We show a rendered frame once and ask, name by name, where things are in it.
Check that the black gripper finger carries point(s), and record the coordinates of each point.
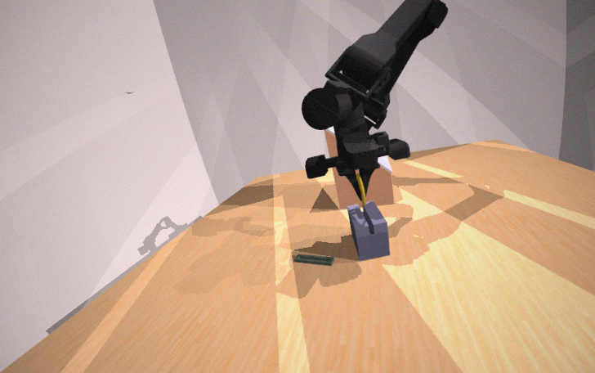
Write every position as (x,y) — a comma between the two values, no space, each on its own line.
(351,176)
(365,174)

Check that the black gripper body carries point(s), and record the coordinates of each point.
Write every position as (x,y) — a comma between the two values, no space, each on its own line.
(318,166)

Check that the gold coin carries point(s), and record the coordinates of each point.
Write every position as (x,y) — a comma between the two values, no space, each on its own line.
(361,188)

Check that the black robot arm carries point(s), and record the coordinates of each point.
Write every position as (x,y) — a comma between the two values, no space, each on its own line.
(373,63)

